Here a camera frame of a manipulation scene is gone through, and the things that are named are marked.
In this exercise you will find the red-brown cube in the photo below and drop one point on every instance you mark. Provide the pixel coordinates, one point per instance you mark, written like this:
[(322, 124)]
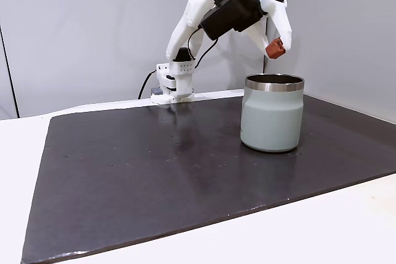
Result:
[(276, 49)]

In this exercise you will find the pale green steel-rimmed cup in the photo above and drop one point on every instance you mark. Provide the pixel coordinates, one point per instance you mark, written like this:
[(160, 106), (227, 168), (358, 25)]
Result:
[(271, 121)]

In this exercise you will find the small grey block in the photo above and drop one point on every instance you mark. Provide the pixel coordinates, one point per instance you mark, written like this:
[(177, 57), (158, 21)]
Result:
[(155, 91)]

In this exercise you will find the black table mat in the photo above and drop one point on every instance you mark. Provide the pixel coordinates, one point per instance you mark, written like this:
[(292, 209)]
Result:
[(185, 183)]

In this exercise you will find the black camera box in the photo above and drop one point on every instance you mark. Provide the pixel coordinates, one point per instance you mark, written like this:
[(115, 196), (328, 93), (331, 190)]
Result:
[(230, 13)]

